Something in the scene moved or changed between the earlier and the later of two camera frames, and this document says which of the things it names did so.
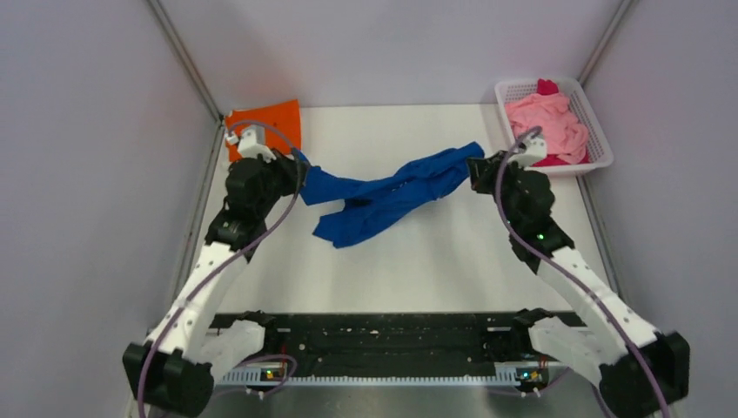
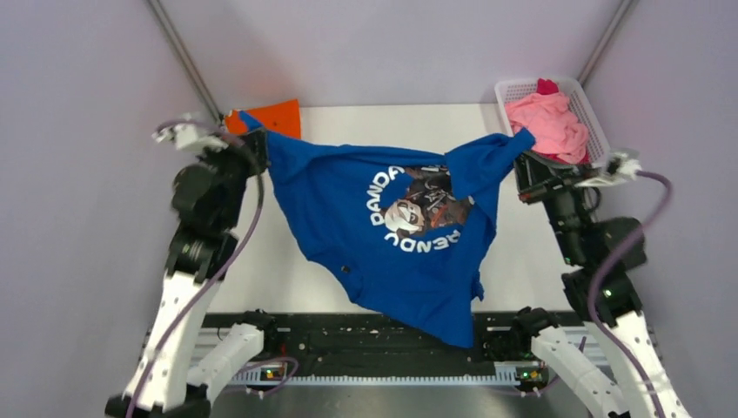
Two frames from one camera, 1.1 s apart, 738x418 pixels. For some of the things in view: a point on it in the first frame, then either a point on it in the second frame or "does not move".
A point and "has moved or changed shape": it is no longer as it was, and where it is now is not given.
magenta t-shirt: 548,87 does not move
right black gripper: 482,171 → 535,175
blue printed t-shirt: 367,205 has moved or changed shape
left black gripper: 291,169 → 235,148
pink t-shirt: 565,138 does not move
